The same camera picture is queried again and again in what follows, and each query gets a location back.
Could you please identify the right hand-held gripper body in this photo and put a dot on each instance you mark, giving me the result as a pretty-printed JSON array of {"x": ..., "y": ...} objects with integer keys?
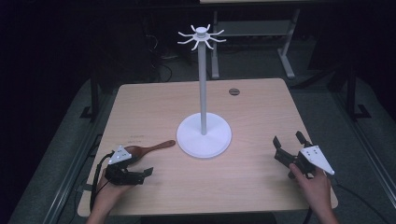
[{"x": 314, "y": 158}]

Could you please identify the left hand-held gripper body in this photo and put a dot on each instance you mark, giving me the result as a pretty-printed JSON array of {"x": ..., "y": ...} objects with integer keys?
[{"x": 119, "y": 155}]

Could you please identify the brown wooden spoon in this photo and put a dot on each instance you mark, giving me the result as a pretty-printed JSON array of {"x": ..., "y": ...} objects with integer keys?
[{"x": 152, "y": 147}]

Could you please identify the person's right hand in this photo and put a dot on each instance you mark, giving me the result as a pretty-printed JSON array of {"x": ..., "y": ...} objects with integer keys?
[{"x": 313, "y": 189}]

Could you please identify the person's left hand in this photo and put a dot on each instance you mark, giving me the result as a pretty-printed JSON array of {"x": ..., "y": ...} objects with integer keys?
[{"x": 109, "y": 191}]

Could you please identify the black metal stand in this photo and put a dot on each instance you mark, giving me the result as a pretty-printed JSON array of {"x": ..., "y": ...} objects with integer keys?
[
  {"x": 353, "y": 99},
  {"x": 93, "y": 99}
]

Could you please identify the white hook stand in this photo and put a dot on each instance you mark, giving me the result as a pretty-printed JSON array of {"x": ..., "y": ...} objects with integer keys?
[{"x": 203, "y": 137}]

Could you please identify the round grey table grommet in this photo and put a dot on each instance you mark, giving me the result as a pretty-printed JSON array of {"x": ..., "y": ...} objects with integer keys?
[{"x": 234, "y": 91}]

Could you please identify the white-legged desk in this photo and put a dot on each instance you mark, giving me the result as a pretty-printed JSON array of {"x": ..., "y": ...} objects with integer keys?
[{"x": 255, "y": 28}]

